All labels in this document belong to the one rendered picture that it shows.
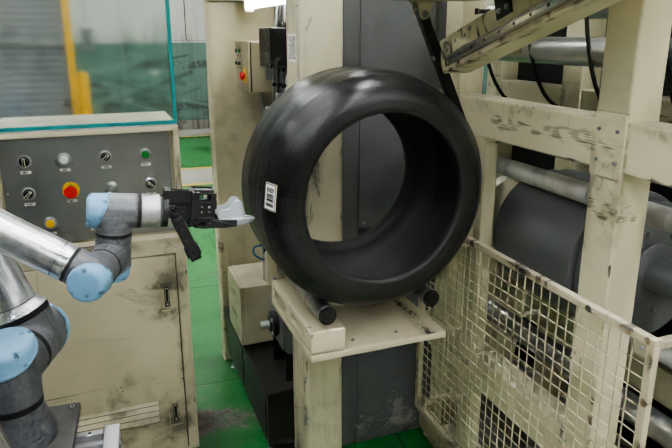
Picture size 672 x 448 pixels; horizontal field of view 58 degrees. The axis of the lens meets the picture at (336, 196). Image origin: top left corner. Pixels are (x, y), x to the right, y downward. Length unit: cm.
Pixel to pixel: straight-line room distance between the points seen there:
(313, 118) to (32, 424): 86
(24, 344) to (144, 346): 87
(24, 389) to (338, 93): 88
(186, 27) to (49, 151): 855
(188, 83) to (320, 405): 878
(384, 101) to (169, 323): 119
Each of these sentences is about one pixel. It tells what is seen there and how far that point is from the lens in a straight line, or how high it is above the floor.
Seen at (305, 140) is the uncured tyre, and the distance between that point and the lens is 132.
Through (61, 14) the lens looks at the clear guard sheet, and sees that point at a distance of 201.
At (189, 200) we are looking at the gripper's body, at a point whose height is 119.
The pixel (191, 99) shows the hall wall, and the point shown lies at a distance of 1050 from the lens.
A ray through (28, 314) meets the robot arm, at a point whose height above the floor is 96.
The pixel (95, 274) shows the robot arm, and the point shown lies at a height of 111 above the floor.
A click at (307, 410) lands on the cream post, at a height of 39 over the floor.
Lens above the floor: 155
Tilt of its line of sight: 15 degrees down
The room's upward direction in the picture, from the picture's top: straight up
